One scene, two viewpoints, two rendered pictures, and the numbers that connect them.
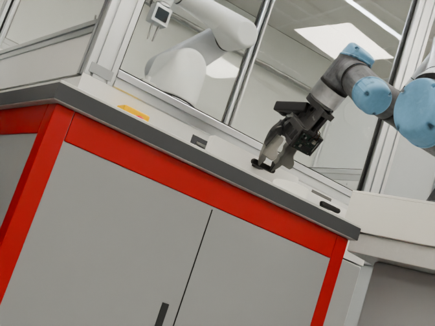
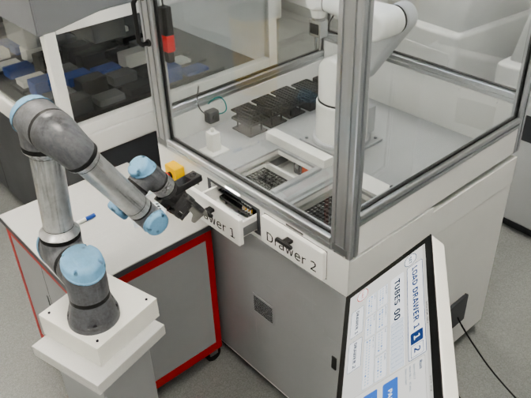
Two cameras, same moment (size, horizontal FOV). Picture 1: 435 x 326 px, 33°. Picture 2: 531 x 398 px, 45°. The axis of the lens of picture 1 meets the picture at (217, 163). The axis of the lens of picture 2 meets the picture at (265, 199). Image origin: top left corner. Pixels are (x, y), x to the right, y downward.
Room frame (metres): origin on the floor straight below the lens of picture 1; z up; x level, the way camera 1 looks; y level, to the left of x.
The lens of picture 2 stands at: (1.74, -1.91, 2.16)
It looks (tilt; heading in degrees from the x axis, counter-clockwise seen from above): 34 degrees down; 82
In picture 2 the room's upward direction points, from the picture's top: 2 degrees counter-clockwise
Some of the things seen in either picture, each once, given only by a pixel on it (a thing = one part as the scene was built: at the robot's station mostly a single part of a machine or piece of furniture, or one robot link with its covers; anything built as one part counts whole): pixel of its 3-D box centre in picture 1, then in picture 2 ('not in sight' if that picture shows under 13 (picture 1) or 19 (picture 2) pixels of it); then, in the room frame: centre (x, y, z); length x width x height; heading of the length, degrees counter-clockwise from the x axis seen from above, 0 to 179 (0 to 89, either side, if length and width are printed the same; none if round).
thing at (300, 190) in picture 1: (288, 195); not in sight; (1.37, -0.15, 0.78); 0.07 x 0.07 x 0.04
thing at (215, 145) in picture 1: (249, 177); (215, 215); (1.81, -0.09, 0.87); 0.29 x 0.02 x 0.11; 123
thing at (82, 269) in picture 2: not in sight; (83, 272); (1.41, -0.48, 1.00); 0.13 x 0.12 x 0.14; 121
